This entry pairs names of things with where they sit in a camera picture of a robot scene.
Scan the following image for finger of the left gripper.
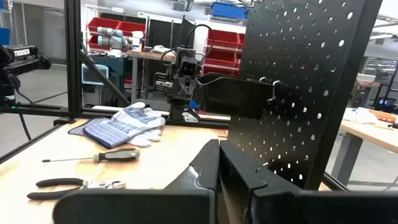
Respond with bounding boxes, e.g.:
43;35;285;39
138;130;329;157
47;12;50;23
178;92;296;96
185;78;197;96
176;79;188;96

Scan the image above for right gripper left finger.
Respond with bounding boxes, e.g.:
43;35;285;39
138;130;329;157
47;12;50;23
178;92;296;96
52;139;220;224

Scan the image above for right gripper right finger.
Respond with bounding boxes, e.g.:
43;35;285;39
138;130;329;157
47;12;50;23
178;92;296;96
219;140;398;224

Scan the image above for black-grey handled screwdriver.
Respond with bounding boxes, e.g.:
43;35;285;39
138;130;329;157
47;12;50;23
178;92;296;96
42;147;141;164

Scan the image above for black-handled pliers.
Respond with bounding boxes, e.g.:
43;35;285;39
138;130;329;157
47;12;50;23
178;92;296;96
26;177;127;201

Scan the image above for wood-topped workbench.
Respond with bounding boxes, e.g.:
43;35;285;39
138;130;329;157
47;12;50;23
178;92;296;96
126;49;178;105

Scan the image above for large black plastic bin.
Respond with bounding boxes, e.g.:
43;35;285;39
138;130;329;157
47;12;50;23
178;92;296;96
195;72;282;121

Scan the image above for blue-striped grey work glove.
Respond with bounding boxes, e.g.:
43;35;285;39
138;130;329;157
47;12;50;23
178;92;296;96
68;117;108;137
83;101;167;149

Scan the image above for blue cabinet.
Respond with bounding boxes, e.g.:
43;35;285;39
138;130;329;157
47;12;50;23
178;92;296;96
81;63;109;106

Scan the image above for blue plastic bin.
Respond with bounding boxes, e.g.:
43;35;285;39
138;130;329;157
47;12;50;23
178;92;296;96
210;1;249;20

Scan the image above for red bin shelf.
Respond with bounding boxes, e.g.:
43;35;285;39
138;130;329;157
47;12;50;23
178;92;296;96
86;17;147;52

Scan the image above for black metal pegboard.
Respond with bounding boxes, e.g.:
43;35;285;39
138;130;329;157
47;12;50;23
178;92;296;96
226;0;383;191

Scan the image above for light wood table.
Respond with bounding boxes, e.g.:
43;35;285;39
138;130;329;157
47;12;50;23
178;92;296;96
331;107;398;187

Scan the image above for black Trossen-labelled device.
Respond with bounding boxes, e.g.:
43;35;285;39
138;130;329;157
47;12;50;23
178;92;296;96
0;44;52;106

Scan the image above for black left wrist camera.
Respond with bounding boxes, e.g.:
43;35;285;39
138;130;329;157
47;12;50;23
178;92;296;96
175;46;201;77

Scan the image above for black aluminium table frame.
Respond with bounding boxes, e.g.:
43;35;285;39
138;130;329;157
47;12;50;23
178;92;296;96
0;0;351;192

